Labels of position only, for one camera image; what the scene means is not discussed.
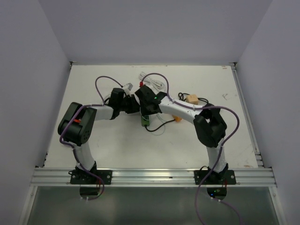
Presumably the aluminium frame rail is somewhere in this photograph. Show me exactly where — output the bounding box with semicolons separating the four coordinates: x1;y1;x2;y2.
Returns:
30;168;277;188

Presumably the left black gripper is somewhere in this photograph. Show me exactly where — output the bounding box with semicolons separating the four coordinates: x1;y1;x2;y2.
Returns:
119;96;141;115

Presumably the green power strip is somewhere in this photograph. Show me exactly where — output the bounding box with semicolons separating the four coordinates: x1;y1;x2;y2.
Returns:
141;115;150;127

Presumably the purple cable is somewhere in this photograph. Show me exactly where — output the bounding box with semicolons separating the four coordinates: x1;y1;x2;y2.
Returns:
60;76;125;201
142;73;240;225

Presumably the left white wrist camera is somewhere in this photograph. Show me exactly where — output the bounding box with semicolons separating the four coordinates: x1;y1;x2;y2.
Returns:
122;83;133;95

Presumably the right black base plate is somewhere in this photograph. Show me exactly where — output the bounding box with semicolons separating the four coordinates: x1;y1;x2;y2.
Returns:
194;170;237;185

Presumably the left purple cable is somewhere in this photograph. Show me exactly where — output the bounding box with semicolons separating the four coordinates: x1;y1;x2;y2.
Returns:
60;76;125;201

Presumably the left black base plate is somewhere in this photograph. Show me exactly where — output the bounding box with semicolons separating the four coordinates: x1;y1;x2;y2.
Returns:
68;169;113;185

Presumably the thin light blue cable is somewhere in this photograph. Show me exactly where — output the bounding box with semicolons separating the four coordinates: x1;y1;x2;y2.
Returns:
150;112;169;136

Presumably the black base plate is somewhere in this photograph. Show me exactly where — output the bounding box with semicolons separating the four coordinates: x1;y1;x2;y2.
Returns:
68;169;113;185
194;170;237;185

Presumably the beige cube plug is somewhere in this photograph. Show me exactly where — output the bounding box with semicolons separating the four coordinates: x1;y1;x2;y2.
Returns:
186;94;199;105

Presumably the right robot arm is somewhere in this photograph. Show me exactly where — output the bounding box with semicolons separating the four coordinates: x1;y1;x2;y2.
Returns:
135;85;228;184

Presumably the orange power strip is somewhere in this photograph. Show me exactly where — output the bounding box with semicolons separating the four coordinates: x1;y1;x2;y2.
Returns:
172;115;182;122

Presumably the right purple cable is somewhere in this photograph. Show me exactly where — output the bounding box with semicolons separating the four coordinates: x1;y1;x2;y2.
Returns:
142;73;240;225

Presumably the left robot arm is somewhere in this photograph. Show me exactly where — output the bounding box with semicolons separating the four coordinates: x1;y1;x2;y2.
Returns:
58;86;140;184

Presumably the black power cord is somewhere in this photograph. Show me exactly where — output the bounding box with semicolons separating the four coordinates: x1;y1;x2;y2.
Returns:
145;92;209;132

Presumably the white bundled cable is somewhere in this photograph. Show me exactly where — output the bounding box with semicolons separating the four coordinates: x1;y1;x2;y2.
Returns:
139;72;167;91

